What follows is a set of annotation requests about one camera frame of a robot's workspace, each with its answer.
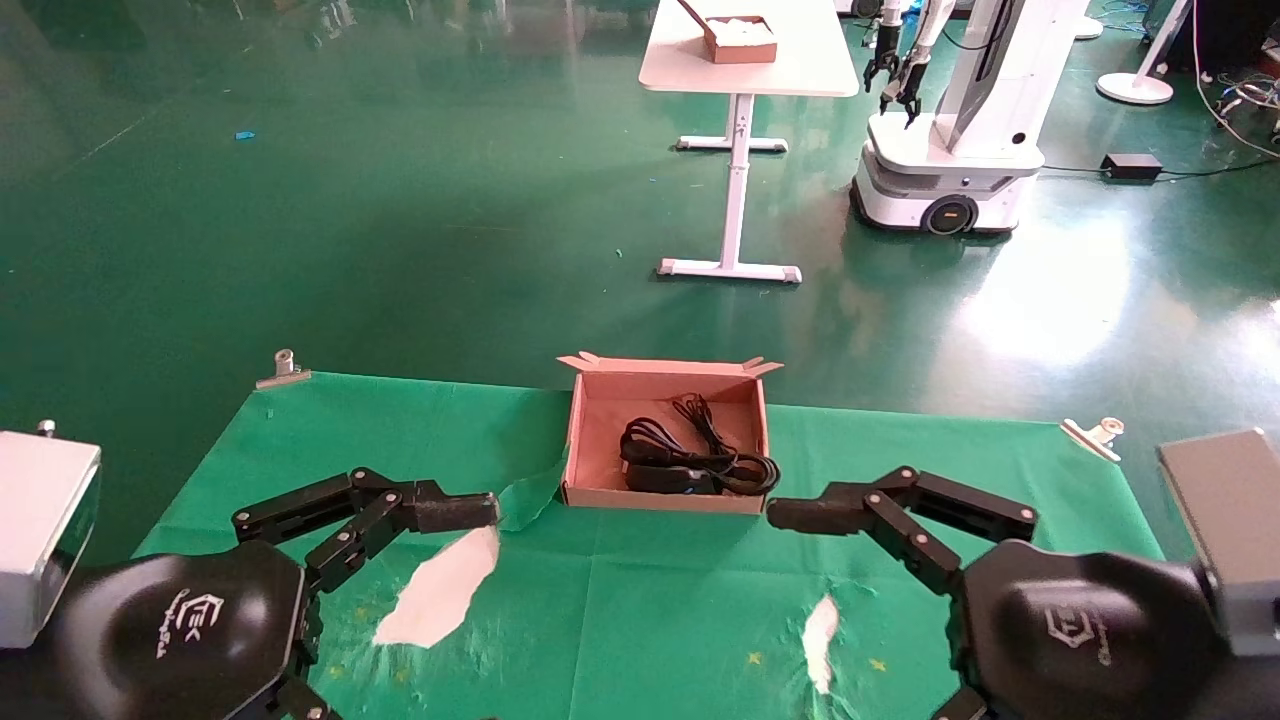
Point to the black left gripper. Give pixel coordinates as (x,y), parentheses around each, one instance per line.
(180,620)

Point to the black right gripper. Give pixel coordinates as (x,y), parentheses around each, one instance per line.
(1080,630)

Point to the background robot arm with gripper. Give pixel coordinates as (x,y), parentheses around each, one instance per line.
(883,60)
(910,80)

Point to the open brown cardboard box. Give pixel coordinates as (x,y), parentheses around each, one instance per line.
(598,440)

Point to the small cardboard box white contents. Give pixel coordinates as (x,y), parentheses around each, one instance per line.
(740,48)

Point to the green tablecloth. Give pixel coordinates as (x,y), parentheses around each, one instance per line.
(650,600)

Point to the silver cloth clip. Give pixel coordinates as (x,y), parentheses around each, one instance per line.
(1092,436)
(283,370)

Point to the white wheeled background robot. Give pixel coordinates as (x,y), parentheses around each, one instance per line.
(960,190)

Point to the black power adapter brick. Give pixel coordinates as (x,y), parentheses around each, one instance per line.
(1131,166)

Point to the white round stand base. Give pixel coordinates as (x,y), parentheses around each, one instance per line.
(1135,88)

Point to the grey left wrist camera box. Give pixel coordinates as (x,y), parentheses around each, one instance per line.
(45,530)

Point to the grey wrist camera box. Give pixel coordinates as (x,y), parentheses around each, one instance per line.
(1230,520)
(45,530)

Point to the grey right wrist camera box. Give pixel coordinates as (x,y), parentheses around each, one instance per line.
(1230,520)

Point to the white pedestal table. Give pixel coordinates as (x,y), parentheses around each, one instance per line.
(810,60)

